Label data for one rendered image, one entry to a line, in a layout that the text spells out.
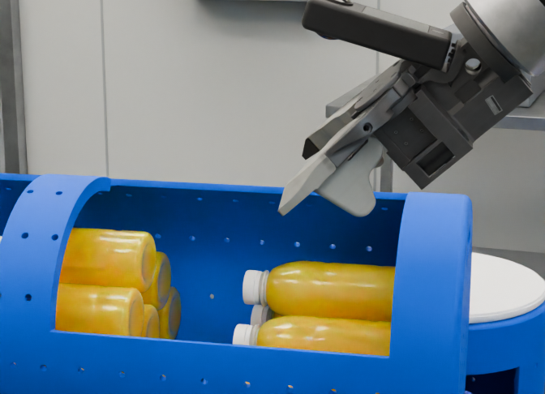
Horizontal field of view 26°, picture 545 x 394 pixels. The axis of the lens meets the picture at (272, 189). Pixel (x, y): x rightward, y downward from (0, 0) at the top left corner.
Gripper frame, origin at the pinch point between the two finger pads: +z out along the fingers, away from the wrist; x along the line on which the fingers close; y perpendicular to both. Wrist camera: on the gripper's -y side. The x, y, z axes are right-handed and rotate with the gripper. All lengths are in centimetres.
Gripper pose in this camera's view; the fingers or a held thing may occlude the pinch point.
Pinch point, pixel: (285, 177)
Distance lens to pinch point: 96.5
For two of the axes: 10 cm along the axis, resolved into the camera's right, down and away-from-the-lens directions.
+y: 6.8, 7.2, 1.4
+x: 1.5, -3.1, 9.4
